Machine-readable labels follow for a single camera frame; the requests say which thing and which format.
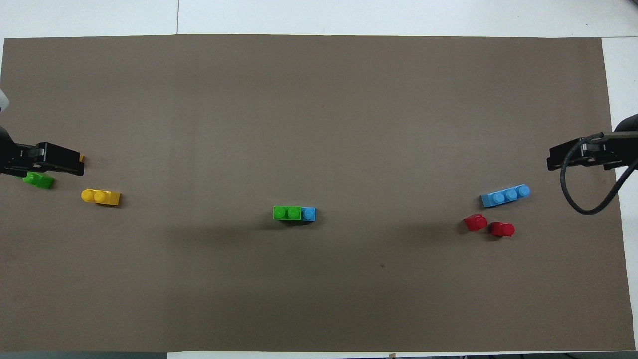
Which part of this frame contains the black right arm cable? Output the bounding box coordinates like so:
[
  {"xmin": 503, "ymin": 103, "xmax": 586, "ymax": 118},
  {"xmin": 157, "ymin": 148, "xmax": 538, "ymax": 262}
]
[{"xmin": 559, "ymin": 133, "xmax": 638, "ymax": 216}]

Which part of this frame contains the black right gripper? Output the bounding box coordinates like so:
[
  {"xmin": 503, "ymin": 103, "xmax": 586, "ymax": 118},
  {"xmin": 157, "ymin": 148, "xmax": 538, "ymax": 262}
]
[{"xmin": 546, "ymin": 134, "xmax": 638, "ymax": 172}]

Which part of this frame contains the brown table mat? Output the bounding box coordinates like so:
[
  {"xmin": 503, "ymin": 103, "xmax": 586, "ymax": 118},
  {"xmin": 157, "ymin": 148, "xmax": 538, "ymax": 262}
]
[{"xmin": 0, "ymin": 34, "xmax": 637, "ymax": 353}]

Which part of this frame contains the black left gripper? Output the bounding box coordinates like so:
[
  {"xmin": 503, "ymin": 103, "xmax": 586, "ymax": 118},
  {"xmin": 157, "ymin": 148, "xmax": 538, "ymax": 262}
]
[{"xmin": 0, "ymin": 141, "xmax": 86, "ymax": 177}]

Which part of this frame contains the red single-stud block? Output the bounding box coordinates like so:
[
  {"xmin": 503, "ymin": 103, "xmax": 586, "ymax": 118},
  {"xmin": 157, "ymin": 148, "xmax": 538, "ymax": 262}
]
[
  {"xmin": 489, "ymin": 221, "xmax": 516, "ymax": 238},
  {"xmin": 463, "ymin": 213, "xmax": 488, "ymax": 233}
]

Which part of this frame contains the green two-stud block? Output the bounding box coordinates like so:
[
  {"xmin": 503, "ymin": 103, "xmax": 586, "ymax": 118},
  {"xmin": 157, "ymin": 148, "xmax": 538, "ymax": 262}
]
[
  {"xmin": 273, "ymin": 205, "xmax": 302, "ymax": 221},
  {"xmin": 21, "ymin": 171, "xmax": 55, "ymax": 190}
]

